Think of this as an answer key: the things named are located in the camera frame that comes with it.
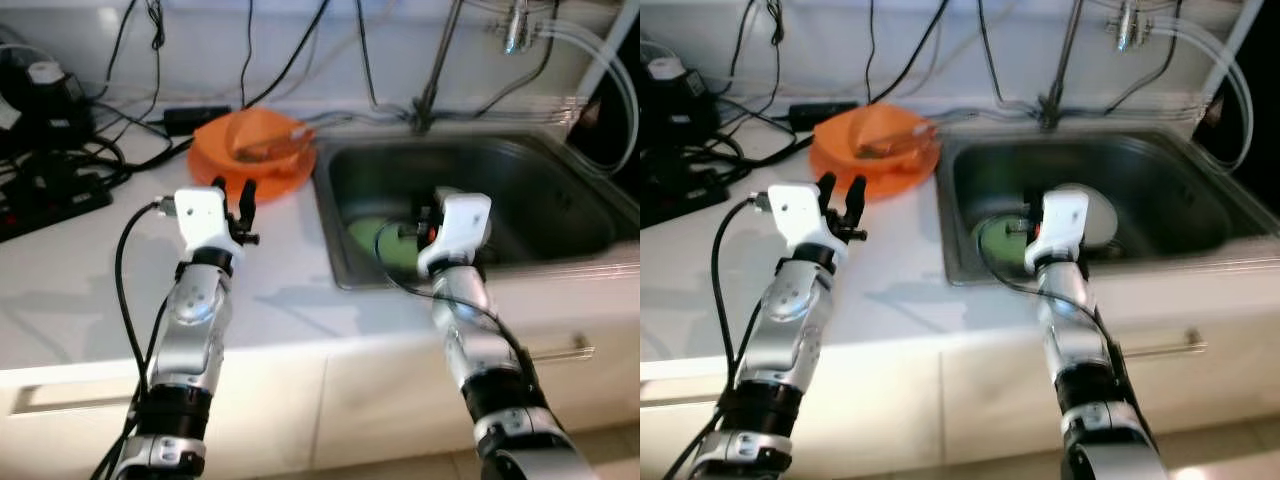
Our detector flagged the orange plastic plate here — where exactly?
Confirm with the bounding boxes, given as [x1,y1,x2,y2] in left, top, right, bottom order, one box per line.
[188,135,319,206]
[808,130,943,201]

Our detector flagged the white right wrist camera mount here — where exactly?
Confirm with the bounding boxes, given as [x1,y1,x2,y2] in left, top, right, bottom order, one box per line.
[417,192,493,279]
[1030,188,1091,271]

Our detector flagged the black power strip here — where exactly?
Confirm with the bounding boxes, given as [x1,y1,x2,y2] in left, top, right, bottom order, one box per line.
[0,150,113,241]
[640,150,746,226]

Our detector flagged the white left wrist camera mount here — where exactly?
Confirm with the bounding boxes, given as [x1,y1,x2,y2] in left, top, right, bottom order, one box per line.
[765,183,851,259]
[172,187,246,266]

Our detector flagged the white plate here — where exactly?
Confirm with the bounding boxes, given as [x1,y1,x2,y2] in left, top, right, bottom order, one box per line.
[1055,183,1119,249]

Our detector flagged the black power adapter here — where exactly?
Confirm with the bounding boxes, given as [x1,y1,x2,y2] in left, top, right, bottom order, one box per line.
[163,105,233,136]
[788,100,859,131]

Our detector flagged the white kitchen cabinet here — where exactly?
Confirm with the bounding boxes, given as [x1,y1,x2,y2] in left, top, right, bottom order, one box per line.
[0,290,641,480]
[640,290,1280,480]

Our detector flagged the green plate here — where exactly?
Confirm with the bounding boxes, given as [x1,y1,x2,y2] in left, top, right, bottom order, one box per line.
[972,215,1041,269]
[348,215,431,277]

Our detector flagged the brown wooden chopsticks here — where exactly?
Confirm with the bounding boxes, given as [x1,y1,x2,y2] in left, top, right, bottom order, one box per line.
[235,138,307,163]
[855,135,931,159]

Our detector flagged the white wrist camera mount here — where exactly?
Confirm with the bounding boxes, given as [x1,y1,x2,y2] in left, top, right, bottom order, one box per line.
[765,183,851,259]
[417,192,493,279]
[1030,188,1091,271]
[172,187,246,266]

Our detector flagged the white water hose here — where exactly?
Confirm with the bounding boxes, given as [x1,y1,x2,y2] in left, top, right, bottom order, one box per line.
[525,20,641,181]
[1145,20,1256,176]

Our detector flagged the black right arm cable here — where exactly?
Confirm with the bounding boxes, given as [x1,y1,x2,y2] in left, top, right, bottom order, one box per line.
[975,215,1136,401]
[372,222,536,401]

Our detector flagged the large black appliance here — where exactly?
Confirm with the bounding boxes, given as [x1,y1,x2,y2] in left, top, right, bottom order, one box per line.
[570,20,641,201]
[1195,20,1280,211]

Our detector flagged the stainless steel sink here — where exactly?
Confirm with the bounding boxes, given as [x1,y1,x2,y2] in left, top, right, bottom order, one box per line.
[935,125,1280,286]
[312,125,641,291]

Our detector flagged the orange plastic bowl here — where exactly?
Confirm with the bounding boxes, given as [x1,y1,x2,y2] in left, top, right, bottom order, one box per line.
[815,103,939,163]
[195,108,316,169]

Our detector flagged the chrome faucet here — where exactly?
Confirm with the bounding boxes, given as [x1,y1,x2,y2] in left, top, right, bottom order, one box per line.
[410,0,536,136]
[1035,0,1151,131]

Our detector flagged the black power cable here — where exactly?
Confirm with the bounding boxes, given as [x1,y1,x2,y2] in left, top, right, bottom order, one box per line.
[1100,0,1186,116]
[470,0,561,119]
[978,0,1049,116]
[855,0,953,109]
[355,0,421,121]
[228,0,333,113]

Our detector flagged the thin black cable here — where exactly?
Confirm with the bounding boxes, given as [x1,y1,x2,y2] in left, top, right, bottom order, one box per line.
[864,0,877,104]
[240,0,254,109]

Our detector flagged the silver drawer handle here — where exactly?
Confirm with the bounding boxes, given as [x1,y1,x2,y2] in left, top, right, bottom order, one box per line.
[10,380,141,416]
[640,385,721,408]
[525,335,596,363]
[1120,328,1206,359]

